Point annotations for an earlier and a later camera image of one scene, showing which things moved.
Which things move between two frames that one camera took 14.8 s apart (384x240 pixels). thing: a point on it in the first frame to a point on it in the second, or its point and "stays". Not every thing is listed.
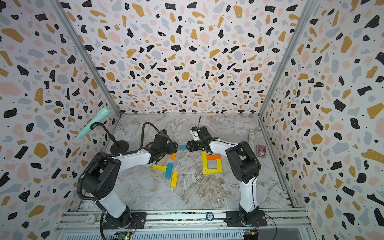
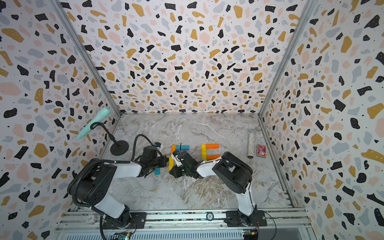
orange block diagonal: x=213 y=157 stays
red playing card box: x=261 y=151 stays
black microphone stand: x=118 y=146 stays
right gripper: x=193 y=146 to x=176 y=172
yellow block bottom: x=174 y=180 to x=171 y=163
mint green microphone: x=104 y=112 stays
